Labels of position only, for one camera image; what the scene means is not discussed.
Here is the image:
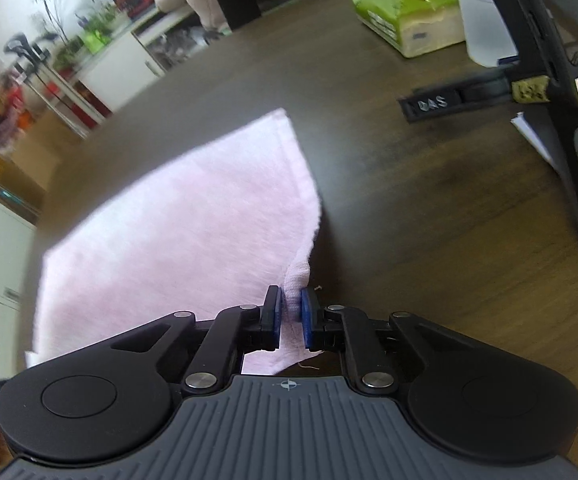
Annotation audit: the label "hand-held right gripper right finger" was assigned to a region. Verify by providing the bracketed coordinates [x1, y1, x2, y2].
[300, 287, 474, 395]

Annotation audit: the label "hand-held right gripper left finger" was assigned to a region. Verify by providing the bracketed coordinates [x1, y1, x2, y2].
[110, 285, 284, 396]

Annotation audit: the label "pink towel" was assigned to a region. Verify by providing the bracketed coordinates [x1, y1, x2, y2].
[25, 108, 326, 377]

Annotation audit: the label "wooden table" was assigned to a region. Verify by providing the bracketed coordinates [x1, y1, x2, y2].
[34, 0, 578, 480]

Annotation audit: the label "white paper sheet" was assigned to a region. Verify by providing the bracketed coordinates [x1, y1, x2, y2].
[511, 112, 560, 170]

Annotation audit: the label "green tissue pack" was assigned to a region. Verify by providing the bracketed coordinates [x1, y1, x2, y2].
[350, 0, 466, 59]

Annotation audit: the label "white plastic bottle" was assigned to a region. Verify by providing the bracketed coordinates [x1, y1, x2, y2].
[449, 0, 520, 68]

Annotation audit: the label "green potted plant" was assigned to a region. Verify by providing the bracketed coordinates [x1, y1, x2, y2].
[33, 0, 120, 72]

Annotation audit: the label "golf clubs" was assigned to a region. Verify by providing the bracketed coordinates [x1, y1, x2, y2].
[4, 32, 52, 73]

